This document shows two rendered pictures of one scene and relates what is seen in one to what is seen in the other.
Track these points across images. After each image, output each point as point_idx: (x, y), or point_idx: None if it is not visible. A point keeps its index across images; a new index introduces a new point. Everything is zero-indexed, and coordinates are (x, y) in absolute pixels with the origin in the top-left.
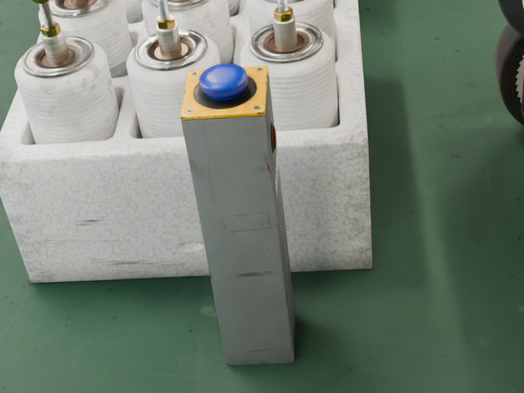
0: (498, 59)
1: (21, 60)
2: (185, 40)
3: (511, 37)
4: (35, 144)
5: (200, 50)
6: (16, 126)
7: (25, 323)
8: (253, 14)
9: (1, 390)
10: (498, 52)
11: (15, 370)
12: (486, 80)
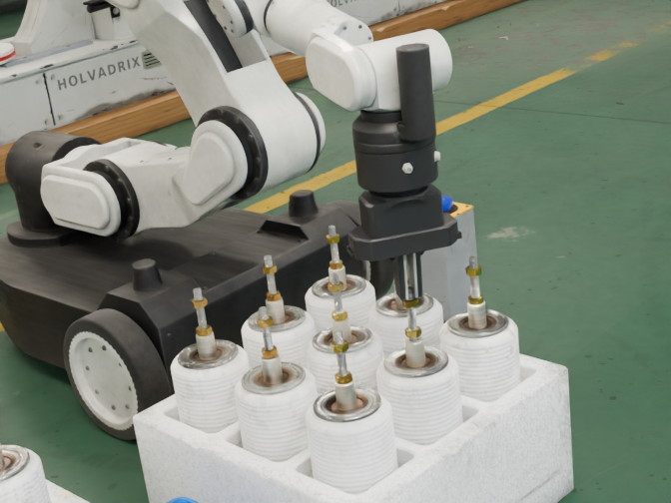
0: (158, 378)
1: (503, 332)
2: (389, 305)
3: (152, 354)
4: (526, 365)
5: (389, 296)
6: (529, 381)
7: (594, 467)
8: (313, 332)
9: (633, 438)
10: (153, 377)
11: (617, 444)
12: (99, 484)
